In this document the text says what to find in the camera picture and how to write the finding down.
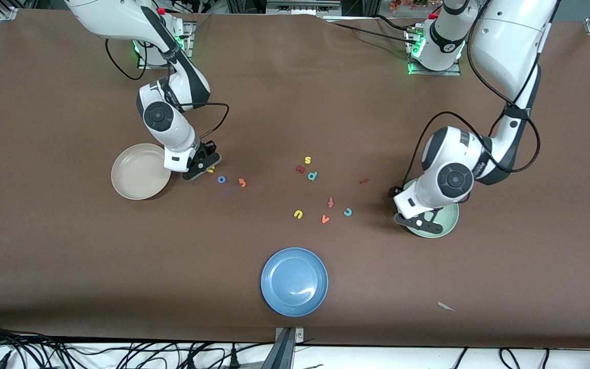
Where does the green plate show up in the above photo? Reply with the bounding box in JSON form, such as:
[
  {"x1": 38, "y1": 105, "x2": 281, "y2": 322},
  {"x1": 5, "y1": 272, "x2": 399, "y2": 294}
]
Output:
[{"x1": 396, "y1": 177, "x2": 460, "y2": 239}]

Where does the beige brown plate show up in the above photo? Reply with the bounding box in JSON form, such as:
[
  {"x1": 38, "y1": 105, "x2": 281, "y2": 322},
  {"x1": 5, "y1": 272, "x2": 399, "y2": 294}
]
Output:
[{"x1": 111, "y1": 143, "x2": 173, "y2": 200}]

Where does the blue plate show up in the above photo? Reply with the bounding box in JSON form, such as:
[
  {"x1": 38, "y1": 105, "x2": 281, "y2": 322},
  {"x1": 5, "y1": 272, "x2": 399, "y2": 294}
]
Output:
[{"x1": 260, "y1": 247, "x2": 329, "y2": 318}]

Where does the grey power strip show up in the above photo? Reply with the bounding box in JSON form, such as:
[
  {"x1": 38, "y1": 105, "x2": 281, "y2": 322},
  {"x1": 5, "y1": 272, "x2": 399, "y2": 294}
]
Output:
[{"x1": 266, "y1": 0, "x2": 342, "y2": 16}]

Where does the orange flowery object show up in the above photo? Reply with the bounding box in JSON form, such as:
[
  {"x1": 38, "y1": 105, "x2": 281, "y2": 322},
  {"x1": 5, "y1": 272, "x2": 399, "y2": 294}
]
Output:
[{"x1": 390, "y1": 0, "x2": 431, "y2": 12}]

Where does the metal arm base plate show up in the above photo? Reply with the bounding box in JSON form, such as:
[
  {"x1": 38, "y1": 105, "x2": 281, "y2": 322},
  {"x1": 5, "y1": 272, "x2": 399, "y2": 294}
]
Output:
[
  {"x1": 408, "y1": 28, "x2": 462, "y2": 76},
  {"x1": 139, "y1": 20, "x2": 193, "y2": 70}
]

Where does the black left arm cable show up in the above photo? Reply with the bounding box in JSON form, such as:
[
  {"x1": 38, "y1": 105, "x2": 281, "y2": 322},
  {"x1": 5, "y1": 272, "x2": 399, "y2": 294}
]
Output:
[{"x1": 407, "y1": 0, "x2": 541, "y2": 181}]

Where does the black base cable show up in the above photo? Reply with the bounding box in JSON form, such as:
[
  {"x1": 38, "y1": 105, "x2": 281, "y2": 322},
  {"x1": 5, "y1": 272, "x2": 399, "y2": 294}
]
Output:
[{"x1": 323, "y1": 15, "x2": 418, "y2": 47}]

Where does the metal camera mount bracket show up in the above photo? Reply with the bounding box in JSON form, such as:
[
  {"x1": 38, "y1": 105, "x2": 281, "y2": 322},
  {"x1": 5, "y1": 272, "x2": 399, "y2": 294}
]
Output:
[{"x1": 259, "y1": 326, "x2": 306, "y2": 369}]

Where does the black cable bundle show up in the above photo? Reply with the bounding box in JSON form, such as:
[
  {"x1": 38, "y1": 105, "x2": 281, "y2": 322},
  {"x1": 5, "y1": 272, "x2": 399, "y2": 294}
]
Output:
[{"x1": 0, "y1": 320, "x2": 260, "y2": 369}]

